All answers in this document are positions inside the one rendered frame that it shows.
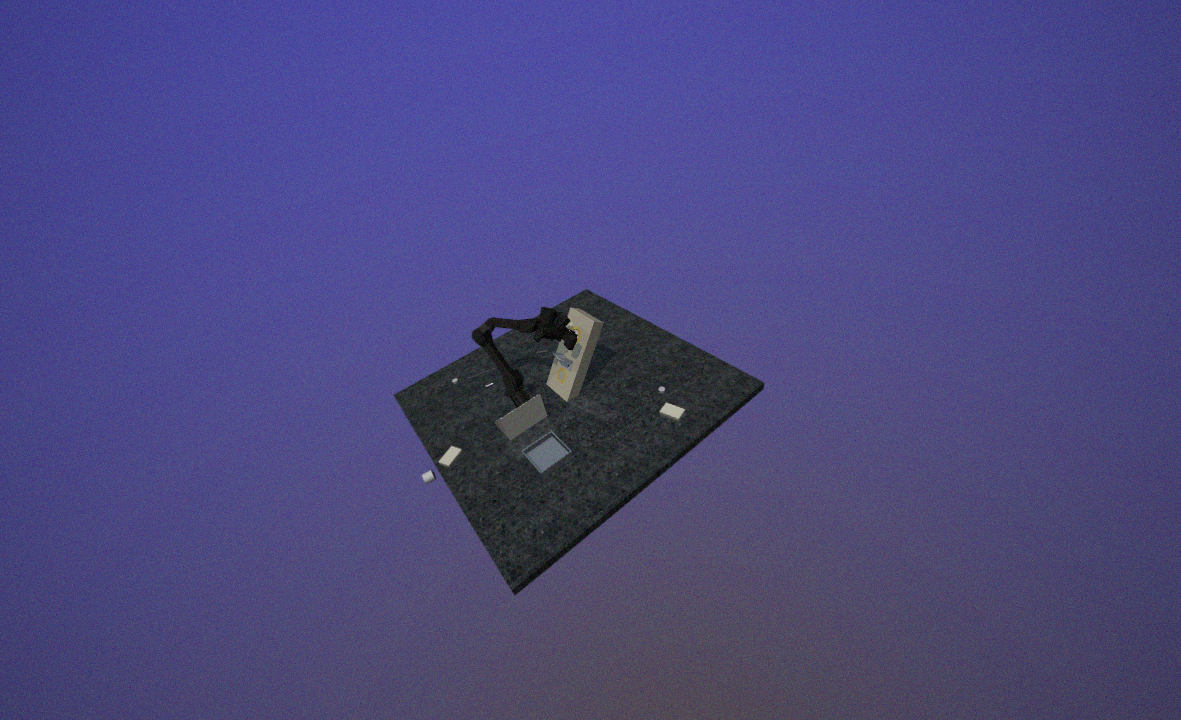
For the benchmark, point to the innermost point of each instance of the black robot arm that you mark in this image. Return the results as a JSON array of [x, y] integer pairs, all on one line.
[[512, 378]]

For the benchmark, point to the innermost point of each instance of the beige flat panel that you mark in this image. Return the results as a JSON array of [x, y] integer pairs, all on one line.
[[567, 384]]

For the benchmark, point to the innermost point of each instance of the beige rectangular block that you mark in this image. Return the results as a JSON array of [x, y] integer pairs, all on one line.
[[450, 456], [672, 411]]

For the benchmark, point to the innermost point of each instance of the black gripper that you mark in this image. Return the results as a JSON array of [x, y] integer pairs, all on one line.
[[569, 337]]

